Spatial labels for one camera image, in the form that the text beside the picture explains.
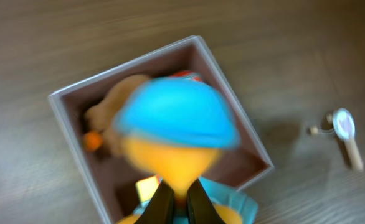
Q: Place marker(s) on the colourful puzzle cube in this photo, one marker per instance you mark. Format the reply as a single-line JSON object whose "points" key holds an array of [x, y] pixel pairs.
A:
{"points": [[147, 187]]}

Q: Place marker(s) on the white box pink interior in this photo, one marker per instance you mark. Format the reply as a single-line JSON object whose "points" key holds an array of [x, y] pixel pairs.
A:
{"points": [[111, 180]]}

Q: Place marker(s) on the white wooden rattle drum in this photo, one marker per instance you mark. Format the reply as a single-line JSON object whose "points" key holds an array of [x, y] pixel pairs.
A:
{"points": [[343, 127]]}

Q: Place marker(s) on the orange blue duck toy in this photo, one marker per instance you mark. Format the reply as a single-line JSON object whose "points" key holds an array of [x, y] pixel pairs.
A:
{"points": [[178, 129]]}

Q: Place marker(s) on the brown plush bear toy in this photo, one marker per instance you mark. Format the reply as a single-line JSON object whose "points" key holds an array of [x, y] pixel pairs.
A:
{"points": [[101, 135]]}

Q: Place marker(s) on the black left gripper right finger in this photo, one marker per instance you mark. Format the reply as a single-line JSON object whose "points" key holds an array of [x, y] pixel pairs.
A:
{"points": [[200, 209]]}

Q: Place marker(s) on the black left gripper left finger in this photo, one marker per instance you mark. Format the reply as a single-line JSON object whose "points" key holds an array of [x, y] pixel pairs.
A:
{"points": [[160, 209]]}

